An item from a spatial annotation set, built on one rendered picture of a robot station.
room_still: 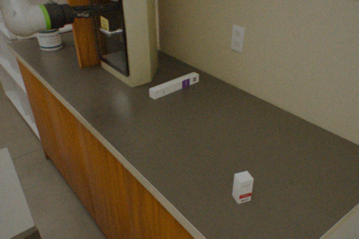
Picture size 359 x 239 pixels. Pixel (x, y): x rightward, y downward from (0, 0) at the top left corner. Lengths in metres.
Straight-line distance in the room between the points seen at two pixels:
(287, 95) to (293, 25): 0.29
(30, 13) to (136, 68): 0.50
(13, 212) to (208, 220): 0.50
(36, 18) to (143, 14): 0.45
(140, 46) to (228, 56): 0.43
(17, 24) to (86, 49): 0.60
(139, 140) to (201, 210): 0.40
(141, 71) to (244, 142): 0.65
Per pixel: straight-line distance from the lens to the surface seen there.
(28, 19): 1.32
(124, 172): 1.27
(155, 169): 1.07
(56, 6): 1.37
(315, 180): 1.12
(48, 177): 2.63
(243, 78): 1.59
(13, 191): 0.90
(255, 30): 1.49
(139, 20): 1.51
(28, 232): 0.99
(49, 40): 2.14
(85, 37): 1.82
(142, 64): 1.58
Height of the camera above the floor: 1.64
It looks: 33 degrees down
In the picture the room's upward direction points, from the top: straight up
